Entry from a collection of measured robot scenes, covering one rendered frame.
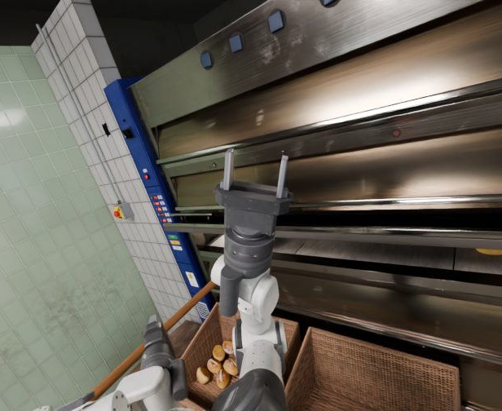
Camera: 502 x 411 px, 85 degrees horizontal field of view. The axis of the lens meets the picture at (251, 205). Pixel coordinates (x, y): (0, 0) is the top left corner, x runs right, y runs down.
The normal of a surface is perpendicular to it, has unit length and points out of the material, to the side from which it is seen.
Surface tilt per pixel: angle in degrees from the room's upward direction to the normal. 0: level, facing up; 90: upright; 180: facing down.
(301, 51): 90
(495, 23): 70
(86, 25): 90
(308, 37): 90
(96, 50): 90
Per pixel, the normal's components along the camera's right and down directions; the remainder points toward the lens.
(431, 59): -0.64, 0.07
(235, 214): -0.18, 0.48
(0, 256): 0.77, -0.03
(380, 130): -0.57, 0.41
